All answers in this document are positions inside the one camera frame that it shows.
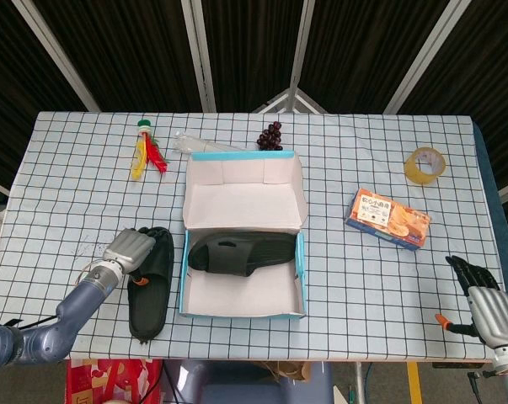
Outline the dark folding screen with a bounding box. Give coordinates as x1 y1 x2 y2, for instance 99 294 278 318
0 0 508 203

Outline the dark purple grape bunch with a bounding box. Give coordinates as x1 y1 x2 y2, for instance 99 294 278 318
256 120 285 152

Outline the blue-grey chair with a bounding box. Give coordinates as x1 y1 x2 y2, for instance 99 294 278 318
163 360 334 404

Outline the clear plastic bag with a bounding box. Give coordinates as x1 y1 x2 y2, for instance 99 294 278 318
172 130 246 153

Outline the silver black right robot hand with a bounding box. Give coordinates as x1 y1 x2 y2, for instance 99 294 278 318
434 254 508 348

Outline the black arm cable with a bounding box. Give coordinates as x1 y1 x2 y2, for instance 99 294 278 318
467 369 501 404
0 313 61 332

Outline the orange blue snack package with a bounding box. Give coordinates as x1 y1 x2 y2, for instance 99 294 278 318
344 188 431 253

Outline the brown paper bag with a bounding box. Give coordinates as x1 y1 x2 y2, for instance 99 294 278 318
253 360 313 382

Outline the yellow tape roll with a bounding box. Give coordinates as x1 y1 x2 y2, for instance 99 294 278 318
404 146 447 185

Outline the red patterned bag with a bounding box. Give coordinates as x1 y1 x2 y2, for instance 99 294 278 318
66 358 164 404

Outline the checkered light blue tablecloth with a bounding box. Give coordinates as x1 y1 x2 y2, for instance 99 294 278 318
0 110 505 363

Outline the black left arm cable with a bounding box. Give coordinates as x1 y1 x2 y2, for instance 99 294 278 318
0 313 61 332

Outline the red yellow feather shuttlecock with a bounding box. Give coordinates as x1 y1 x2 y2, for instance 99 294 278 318
130 120 169 182

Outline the black slipper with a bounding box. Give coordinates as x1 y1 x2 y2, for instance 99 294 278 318
128 226 175 344
187 231 297 278

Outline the white triangular metal frame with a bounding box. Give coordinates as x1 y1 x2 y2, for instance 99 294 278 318
253 88 329 114

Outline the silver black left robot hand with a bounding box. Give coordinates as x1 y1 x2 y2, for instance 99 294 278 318
103 227 158 288

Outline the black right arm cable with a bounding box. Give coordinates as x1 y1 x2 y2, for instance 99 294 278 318
467 369 501 404

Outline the light blue shoe box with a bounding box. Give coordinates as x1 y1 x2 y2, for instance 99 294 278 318
178 150 308 322

